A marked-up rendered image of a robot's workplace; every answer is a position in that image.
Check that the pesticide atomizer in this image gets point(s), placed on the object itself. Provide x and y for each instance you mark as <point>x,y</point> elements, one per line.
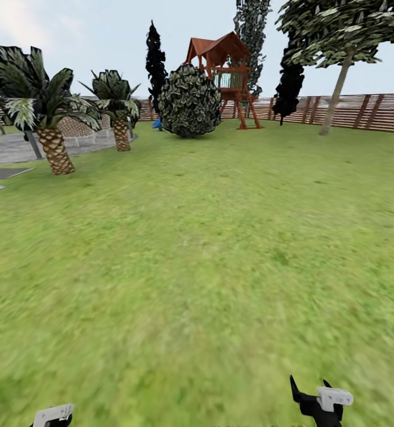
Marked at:
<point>69,418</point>

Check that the garden chair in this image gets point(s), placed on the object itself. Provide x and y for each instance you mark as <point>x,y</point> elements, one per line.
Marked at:
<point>72,129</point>
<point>105,123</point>

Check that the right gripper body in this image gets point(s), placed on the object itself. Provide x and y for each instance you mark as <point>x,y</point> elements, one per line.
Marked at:
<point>310,407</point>

